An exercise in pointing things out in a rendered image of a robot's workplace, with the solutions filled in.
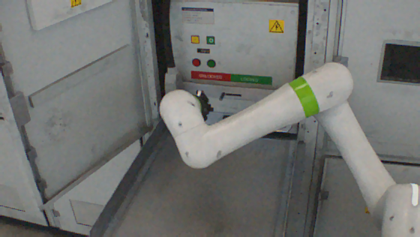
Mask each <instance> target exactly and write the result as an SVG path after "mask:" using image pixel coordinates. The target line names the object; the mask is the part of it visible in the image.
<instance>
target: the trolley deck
mask: <svg viewBox="0 0 420 237"><path fill-rule="evenodd" d="M288 145H289V142H285V141H277V140H270V139H255V140H254V141H252V142H249V143H248V144H246V145H243V146H242V147H240V148H238V149H236V150H235V151H232V152H230V153H229V154H227V155H226V156H224V157H222V158H221V159H220V160H217V161H216V162H214V163H213V164H212V165H210V166H208V167H206V168H204V169H194V168H192V167H190V166H188V165H187V164H186V163H185V162H184V161H183V160H182V156H181V155H180V152H179V149H178V146H177V145H176V141H175V140H174V138H173V135H172V134H171V133H170V135H169V136H168V138H167V140H166V142H165V143H164V145H163V147H162V149H161V150H160V152H159V154H158V155H157V157H156V158H155V160H154V162H153V164H152V165H151V167H150V169H149V170H148V172H147V173H146V176H145V178H144V179H143V181H142V183H141V185H140V186H139V188H138V190H137V191H136V193H135V194H134V195H133V199H132V200H131V202H130V204H129V206H128V207H127V208H126V210H125V212H124V215H123V216H122V217H121V220H120V221H119V222H118V226H117V227H116V228H115V230H114V232H113V233H112V235H111V237H273V232H274V228H275V219H276V215H277V210H278V206H279V201H280V196H281V188H282V182H283V177H284V168H285V163H286V159H287V150H288ZM305 149H306V143H299V146H298V157H297V164H296V170H295V182H294V185H293V189H292V200H291V206H290V212H289V224H288V227H287V230H286V237H296V224H297V217H298V210H299V203H300V195H301V186H302V173H303V164H304V161H305Z"/></svg>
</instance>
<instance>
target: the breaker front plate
mask: <svg viewBox="0 0 420 237"><path fill-rule="evenodd" d="M170 3H171V4H170V23H169V27H170V34H171V36H170V37H171V42H172V43H171V44H172V51H173V57H174V61H175V65H176V69H177V71H179V72H180V74H181V81H182V82H183V83H202V84H211V85H220V86H238V87H248V88H257V89H275V90H278V89H279V88H280V87H281V86H282V85H284V84H285V83H290V82H292V81H293V80H294V71H295V61H296V32H297V22H298V20H297V12H298V5H285V4H262V3H241V2H221V1H181V0H171V2H170ZM182 8H214V24H205V23H189V22H182ZM269 20H284V34H281V33H276V32H269ZM191 36H199V43H191ZM206 37H214V39H215V44H207V41H206ZM197 48H200V49H210V53H201V52H197ZM194 59H199V60H200V61H201V64H200V66H199V67H195V66H194V65H193V63H192V61H193V60H194ZM210 59H213V60H215V62H216V65H215V67H209V66H208V65H207V62H208V60H210ZM191 71H202V72H212V73H223V74H243V75H253V76H263V77H272V85H263V84H253V83H243V82H224V81H215V80H205V79H191ZM204 93H205V95H206V96H207V98H208V99H209V102H208V104H211V107H214V112H220V113H238V112H240V111H242V110H244V109H246V108H248V107H249V106H251V105H253V104H255V103H256V102H258V101H260V100H262V99H263V98H265V97H267V96H263V95H254V94H241V96H235V95H225V96H224V97H223V100H222V101H220V100H219V98H220V96H221V92H219V91H204Z"/></svg>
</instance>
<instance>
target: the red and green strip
mask: <svg viewBox="0 0 420 237"><path fill-rule="evenodd" d="M191 79H196V80H215V81H224V82H234V83H253V84H263V85H272V76H253V75H243V74H232V73H212V72H202V71H191Z"/></svg>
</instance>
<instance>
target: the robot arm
mask: <svg viewBox="0 0 420 237"><path fill-rule="evenodd" d="M353 84H354V81H353V76H352V74H351V73H350V71H349V70H348V69H347V68H346V67H344V66H343V65H342V64H339V63H334V62H331V63H328V62H327V63H325V64H322V65H320V66H319V67H317V68H315V69H313V70H311V71H310V72H308V73H306V74H305V75H303V76H300V77H298V78H297V79H294V80H293V81H292V82H289V83H288V82H287V83H285V84H284V85H283V86H282V87H280V88H279V89H278V90H276V91H274V92H273V93H271V94H270V95H268V96H267V97H264V98H263V99H262V100H260V101H258V102H256V103H255V104H253V105H251V106H249V107H248V108H246V109H243V110H242V111H240V112H237V113H236V114H234V115H231V116H230V117H227V118H225V119H223V120H220V121H219V122H217V123H215V124H212V125H207V124H206V123H205V121H206V120H207V119H208V116H207V115H209V112H214V107H211V106H212V105H211V104H208V102H209V99H208V98H207V96H206V95H205V93H204V91H200V90H196V95H195V94H191V93H189V92H188V91H185V90H174V91H171V92H169V93H168V94H166V95H165V96H164V97H163V99H162V101H161V103H160V114H161V117H162V119H163V120H164V122H165V123H166V125H167V127H168V128H169V130H170V132H171V134H172V136H173V138H174V140H175V142H176V145H177V146H178V150H179V152H180V155H181V158H182V160H183V161H184V162H185V163H186V164H187V165H188V166H189V167H192V168H194V169H204V168H206V167H209V166H210V165H212V164H213V163H214V162H216V161H218V160H220V159H221V158H222V157H224V156H226V155H228V154H229V153H230V152H233V151H235V150H236V149H239V148H240V147H242V146H244V145H246V144H248V143H250V142H252V141H254V140H256V139H259V138H260V137H263V136H265V135H267V134H270V133H272V132H274V131H277V130H280V129H282V128H285V127H288V126H290V125H293V124H296V123H299V122H303V121H305V120H306V119H307V118H309V117H311V116H313V117H314V118H315V119H316V120H317V121H318V122H319V124H320V125H321V126H322V128H323V129H324V131H325V132H326V134H327V135H328V136H329V137H330V139H331V141H332V142H333V143H334V144H335V146H336V149H337V150H338V151H339V153H340V155H341V156H342V158H343V160H344V161H345V163H346V165H347V166H348V167H349V171H350V172H351V173H352V175H353V177H354V179H355V182H356V184H357V185H358V187H359V190H360V192H361V194H362V195H363V199H364V201H365V203H366V204H367V205H366V206H367V208H368V210H369V212H370V216H371V218H372V219H373V220H372V221H373V223H374V224H375V226H376V227H377V228H378V229H379V230H381V237H420V185H419V184H410V183H400V184H396V183H395V180H394V179H393V178H392V177H391V175H390V174H389V173H388V171H387V169H386V168H385V167H384V166H383V163H382V162H381V160H380V159H379V158H378V156H377V155H376V153H375V152H374V149H373V148H372V146H371V145H370V144H369V141H368V139H367V138H366V136H365V135H364V131H363V130H362V128H361V127H360V126H359V123H358V122H357V119H356V117H355V115H354V114H353V111H352V110H351V108H350V105H349V104H348V100H347V98H348V97H349V96H350V94H351V92H352V90H353Z"/></svg>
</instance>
